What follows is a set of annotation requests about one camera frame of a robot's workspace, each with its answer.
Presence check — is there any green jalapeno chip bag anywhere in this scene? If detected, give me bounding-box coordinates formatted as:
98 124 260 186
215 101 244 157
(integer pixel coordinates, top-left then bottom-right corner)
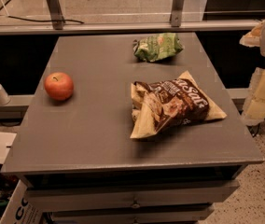
133 33 184 63

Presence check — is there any brown and cream chip bag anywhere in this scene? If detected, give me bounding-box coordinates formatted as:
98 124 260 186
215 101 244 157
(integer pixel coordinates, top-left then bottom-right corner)
131 71 227 139

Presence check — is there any red apple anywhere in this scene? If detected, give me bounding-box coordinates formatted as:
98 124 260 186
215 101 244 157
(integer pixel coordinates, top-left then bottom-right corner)
44 72 74 101

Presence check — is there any grey drawer cabinet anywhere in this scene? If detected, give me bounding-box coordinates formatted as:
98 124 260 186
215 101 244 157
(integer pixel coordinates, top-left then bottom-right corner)
2 33 263 224

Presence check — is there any white cardboard box with lettering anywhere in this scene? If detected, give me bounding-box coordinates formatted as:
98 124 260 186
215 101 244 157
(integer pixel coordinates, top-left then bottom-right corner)
0 181 42 224

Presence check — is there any metal frame rail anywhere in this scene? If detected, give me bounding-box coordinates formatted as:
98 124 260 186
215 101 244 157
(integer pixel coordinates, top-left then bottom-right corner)
0 0 265 35

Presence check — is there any black cable on floor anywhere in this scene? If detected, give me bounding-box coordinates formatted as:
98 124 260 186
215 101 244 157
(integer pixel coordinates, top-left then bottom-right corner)
0 0 85 25

